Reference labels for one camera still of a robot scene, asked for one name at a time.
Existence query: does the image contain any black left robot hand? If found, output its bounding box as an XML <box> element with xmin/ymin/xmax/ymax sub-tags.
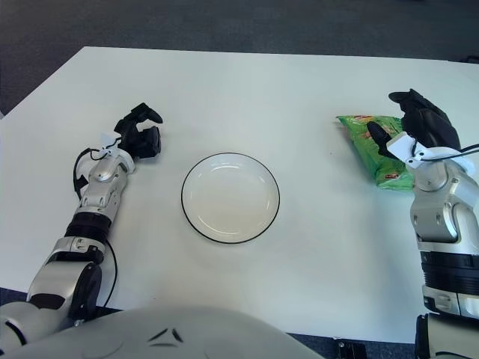
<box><xmin>114</xmin><ymin>102</ymin><xmax>164</xmax><ymax>160</ymax></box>

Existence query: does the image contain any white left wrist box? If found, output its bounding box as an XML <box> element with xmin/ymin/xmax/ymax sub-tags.
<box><xmin>99</xmin><ymin>132</ymin><xmax>123</xmax><ymax>160</ymax></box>

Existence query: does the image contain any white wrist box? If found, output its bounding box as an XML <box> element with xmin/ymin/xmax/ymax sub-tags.
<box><xmin>99</xmin><ymin>132</ymin><xmax>123</xmax><ymax>160</ymax></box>
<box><xmin>386</xmin><ymin>132</ymin><xmax>431</xmax><ymax>168</ymax></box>

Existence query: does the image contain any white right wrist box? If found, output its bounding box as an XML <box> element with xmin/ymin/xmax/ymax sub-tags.
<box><xmin>386</xmin><ymin>132</ymin><xmax>431</xmax><ymax>168</ymax></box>

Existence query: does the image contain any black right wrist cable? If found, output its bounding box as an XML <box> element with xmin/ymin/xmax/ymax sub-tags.
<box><xmin>411</xmin><ymin>144</ymin><xmax>479</xmax><ymax>164</ymax></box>

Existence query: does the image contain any black table bracket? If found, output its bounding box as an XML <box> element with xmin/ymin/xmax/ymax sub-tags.
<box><xmin>335</xmin><ymin>339</ymin><xmax>367</xmax><ymax>359</ymax></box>

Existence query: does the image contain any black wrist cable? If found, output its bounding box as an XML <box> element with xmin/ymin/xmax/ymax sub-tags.
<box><xmin>73</xmin><ymin>136</ymin><xmax>121</xmax><ymax>201</ymax></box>
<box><xmin>411</xmin><ymin>144</ymin><xmax>479</xmax><ymax>164</ymax></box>

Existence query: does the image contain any green snack bag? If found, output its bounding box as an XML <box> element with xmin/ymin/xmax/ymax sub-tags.
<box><xmin>335</xmin><ymin>114</ymin><xmax>416</xmax><ymax>191</ymax></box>

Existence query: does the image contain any white plate with black rim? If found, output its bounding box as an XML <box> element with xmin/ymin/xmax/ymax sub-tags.
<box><xmin>180</xmin><ymin>152</ymin><xmax>281</xmax><ymax>246</ymax></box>

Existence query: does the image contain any grey robot torso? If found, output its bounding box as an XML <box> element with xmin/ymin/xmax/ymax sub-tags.
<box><xmin>0</xmin><ymin>304</ymin><xmax>338</xmax><ymax>359</ymax></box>

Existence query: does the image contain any black left elbow cable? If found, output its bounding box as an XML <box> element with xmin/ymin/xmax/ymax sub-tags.
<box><xmin>100</xmin><ymin>241</ymin><xmax>119</xmax><ymax>310</ymax></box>

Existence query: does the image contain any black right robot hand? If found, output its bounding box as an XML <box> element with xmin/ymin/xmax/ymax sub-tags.
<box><xmin>366</xmin><ymin>88</ymin><xmax>462</xmax><ymax>158</ymax></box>

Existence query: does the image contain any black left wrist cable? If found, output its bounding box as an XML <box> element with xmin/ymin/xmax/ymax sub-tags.
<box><xmin>73</xmin><ymin>136</ymin><xmax>121</xmax><ymax>201</ymax></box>

